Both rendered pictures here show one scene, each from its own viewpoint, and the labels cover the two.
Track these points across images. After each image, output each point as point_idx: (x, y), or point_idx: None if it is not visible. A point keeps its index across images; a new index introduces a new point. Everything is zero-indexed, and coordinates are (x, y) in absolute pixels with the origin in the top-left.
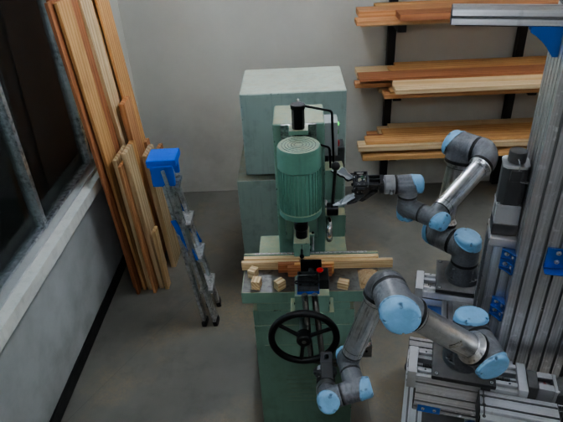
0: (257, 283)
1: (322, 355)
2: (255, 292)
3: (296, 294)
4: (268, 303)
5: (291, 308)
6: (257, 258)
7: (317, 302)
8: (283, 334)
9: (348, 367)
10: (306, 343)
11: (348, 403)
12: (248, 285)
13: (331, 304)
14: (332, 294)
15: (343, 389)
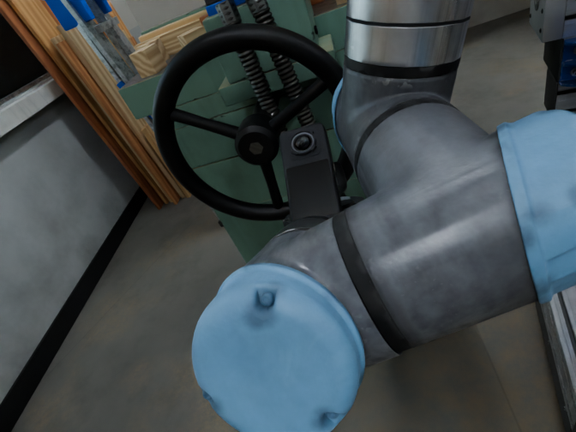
0: (141, 53)
1: (286, 144)
2: (145, 80)
3: (208, 16)
4: (188, 103)
5: (224, 81)
6: (163, 27)
7: (268, 19)
8: (255, 176)
9: (389, 117)
10: (264, 152)
11: (438, 333)
12: (139, 76)
13: (326, 42)
14: (326, 24)
15: (376, 238)
